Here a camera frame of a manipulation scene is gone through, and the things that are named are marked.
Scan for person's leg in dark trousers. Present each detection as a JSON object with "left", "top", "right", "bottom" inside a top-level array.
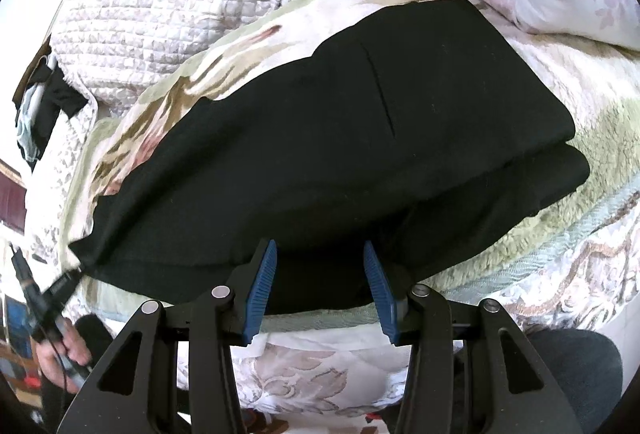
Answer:
[{"left": 525, "top": 328, "right": 626, "bottom": 434}]

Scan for floral fleece blanket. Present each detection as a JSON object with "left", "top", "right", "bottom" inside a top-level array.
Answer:
[{"left": 60, "top": 0, "right": 640, "bottom": 434}]

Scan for black garment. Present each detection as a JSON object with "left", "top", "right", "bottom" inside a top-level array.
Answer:
[{"left": 35, "top": 64, "right": 88, "bottom": 142}]

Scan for person's left hand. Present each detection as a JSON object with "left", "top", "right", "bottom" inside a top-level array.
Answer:
[{"left": 36, "top": 318, "right": 95, "bottom": 381}]

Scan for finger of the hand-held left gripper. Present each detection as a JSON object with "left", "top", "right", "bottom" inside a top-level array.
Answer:
[{"left": 46, "top": 269, "right": 82, "bottom": 311}]

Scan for black pants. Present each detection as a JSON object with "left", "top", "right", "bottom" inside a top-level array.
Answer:
[{"left": 67, "top": 0, "right": 592, "bottom": 315}]

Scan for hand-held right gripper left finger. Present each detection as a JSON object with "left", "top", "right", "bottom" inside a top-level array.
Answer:
[{"left": 57, "top": 239, "right": 277, "bottom": 434}]

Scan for wooden headboard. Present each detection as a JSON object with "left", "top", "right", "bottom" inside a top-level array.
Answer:
[{"left": 0, "top": 161, "right": 27, "bottom": 235}]

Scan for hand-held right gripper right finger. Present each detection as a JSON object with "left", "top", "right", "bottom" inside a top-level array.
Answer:
[{"left": 363, "top": 241, "right": 583, "bottom": 434}]

